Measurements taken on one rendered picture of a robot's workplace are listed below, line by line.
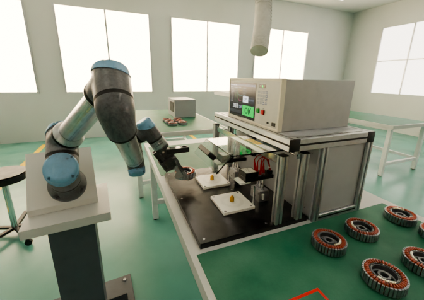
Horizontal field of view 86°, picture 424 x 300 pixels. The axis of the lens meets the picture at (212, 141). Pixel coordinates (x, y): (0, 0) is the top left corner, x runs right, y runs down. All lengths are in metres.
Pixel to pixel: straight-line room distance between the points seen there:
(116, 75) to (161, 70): 4.87
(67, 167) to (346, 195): 1.15
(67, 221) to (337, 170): 1.12
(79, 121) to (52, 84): 4.75
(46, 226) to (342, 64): 8.46
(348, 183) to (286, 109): 0.44
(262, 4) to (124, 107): 1.98
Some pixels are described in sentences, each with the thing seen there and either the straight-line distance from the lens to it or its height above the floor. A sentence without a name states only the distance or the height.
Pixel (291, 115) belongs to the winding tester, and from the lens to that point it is 0.96.
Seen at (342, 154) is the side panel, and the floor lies 1.03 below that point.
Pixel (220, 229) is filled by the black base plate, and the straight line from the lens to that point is 0.92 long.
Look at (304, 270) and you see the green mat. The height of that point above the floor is 0.75.
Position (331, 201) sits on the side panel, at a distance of 1.13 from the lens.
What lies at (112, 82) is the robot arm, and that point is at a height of 1.30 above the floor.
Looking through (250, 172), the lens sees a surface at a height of 0.92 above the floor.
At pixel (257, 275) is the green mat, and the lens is 0.80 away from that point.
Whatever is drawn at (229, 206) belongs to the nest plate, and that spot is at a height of 0.78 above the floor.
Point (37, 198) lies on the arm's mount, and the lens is 1.24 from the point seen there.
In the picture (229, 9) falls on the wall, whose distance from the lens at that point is 6.35.
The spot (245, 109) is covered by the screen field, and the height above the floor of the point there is 1.17.
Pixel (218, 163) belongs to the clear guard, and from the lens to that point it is 0.79.
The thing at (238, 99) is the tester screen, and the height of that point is 1.22.
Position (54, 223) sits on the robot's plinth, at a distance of 1.15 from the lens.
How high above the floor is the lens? 1.32
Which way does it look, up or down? 15 degrees down
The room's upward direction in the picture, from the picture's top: 1 degrees clockwise
